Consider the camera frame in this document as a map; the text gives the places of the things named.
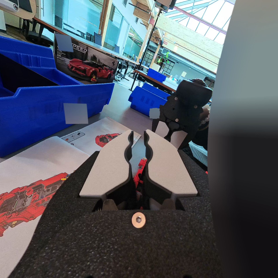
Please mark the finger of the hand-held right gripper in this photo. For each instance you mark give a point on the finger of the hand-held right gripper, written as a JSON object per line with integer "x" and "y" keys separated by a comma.
{"x": 178, "y": 139}
{"x": 162, "y": 129}

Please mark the black wrist rest pad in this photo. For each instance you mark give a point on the black wrist rest pad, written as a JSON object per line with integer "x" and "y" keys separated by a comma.
{"x": 198, "y": 153}

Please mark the large blue parts bin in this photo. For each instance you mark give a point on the large blue parts bin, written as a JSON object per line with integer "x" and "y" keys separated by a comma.
{"x": 39, "y": 108}

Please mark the red lego car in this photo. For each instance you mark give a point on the red lego car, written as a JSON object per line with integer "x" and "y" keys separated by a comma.
{"x": 141, "y": 167}

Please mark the long wooden office table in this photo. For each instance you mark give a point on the long wooden office table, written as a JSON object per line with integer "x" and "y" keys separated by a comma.
{"x": 121, "y": 57}

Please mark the lego instruction booklet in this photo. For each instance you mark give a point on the lego instruction booklet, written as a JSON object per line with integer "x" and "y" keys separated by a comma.
{"x": 32, "y": 165}

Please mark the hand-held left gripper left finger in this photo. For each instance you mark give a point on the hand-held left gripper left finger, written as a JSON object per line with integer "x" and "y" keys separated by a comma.
{"x": 108, "y": 171}

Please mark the lego set box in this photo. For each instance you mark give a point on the lego set box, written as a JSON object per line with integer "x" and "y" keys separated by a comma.
{"x": 86, "y": 63}

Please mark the blue storage bin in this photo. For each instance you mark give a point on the blue storage bin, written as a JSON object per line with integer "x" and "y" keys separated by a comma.
{"x": 147, "y": 97}
{"x": 156, "y": 75}

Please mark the green plant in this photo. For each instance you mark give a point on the green plant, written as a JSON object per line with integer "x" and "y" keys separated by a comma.
{"x": 164, "y": 57}

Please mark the black tripod stand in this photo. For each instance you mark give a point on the black tripod stand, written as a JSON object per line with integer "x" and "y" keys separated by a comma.
{"x": 165, "y": 5}

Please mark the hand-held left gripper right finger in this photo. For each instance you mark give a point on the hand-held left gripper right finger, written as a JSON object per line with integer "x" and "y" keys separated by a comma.
{"x": 169, "y": 171}

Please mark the black office chair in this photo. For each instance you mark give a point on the black office chair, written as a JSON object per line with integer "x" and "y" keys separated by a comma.
{"x": 37, "y": 37}

